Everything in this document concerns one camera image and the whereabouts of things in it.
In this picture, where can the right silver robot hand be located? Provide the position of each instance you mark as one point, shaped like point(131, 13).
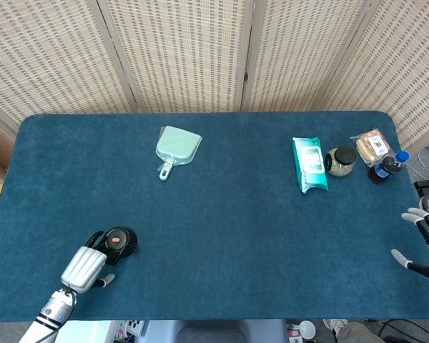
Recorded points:
point(427, 246)

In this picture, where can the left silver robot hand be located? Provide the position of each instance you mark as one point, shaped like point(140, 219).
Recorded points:
point(84, 266)

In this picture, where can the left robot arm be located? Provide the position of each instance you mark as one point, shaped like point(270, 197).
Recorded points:
point(48, 316)

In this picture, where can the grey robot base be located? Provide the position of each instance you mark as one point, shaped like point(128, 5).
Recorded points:
point(214, 331)

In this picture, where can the white box with markers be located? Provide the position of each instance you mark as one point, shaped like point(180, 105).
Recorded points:
point(102, 331)

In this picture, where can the cola bottle with blue cap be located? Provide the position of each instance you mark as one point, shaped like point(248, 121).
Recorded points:
point(386, 168)

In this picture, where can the person's leg in khaki trousers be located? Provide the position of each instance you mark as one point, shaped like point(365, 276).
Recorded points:
point(359, 333)

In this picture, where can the packaged bread rolls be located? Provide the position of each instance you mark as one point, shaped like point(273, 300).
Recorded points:
point(372, 145)

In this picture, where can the glass jar with black lid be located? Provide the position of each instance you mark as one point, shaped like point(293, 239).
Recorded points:
point(340, 160)

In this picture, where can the blue table cloth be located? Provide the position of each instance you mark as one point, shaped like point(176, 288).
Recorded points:
point(214, 221)

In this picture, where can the green wet wipes pack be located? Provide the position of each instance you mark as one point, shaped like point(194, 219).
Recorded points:
point(308, 164)

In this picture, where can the white round lamp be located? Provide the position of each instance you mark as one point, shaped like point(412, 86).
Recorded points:
point(305, 329)

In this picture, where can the mint green dustpan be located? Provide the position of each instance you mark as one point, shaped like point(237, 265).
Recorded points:
point(177, 146)

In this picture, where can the woven folding screen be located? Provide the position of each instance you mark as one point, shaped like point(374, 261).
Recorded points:
point(214, 53)

